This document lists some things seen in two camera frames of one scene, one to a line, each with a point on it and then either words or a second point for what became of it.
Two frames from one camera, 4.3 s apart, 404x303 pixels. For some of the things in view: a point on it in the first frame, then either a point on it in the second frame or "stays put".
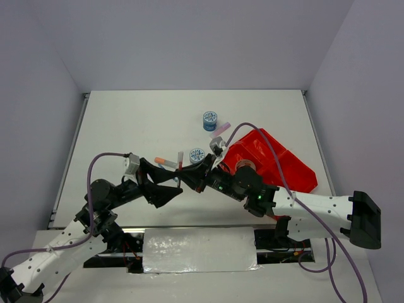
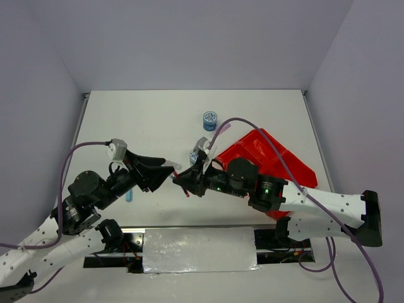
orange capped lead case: x=166 y=162 stays put
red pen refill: x=180 y=158 → x=173 y=176
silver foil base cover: x=202 y=249 stays put
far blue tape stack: x=209 y=121 stays put
